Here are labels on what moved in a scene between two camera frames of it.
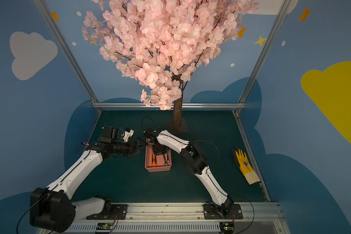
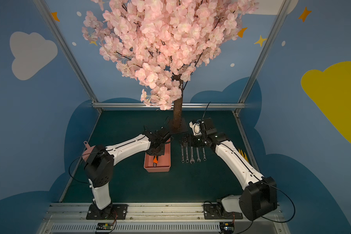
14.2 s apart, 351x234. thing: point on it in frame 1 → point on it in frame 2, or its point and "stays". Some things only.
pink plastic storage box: [161, 166] stays
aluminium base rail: [256, 218] stays
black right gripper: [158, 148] → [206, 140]
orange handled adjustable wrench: [154, 160] stays
